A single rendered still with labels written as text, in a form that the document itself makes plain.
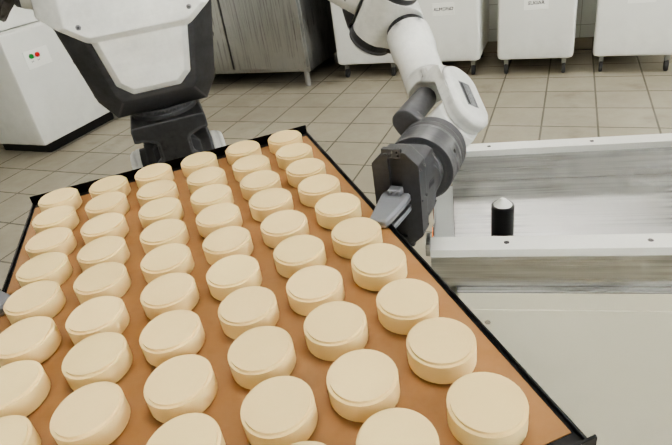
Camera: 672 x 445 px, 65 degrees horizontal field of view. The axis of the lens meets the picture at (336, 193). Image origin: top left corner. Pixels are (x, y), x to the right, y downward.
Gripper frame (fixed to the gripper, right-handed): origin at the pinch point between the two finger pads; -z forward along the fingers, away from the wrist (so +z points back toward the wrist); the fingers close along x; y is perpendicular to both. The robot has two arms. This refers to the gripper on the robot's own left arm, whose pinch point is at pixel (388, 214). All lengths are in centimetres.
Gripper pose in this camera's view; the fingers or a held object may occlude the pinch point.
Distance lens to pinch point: 58.1
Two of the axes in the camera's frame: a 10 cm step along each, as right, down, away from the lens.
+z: 4.2, -4.8, 7.7
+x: -1.4, -8.7, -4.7
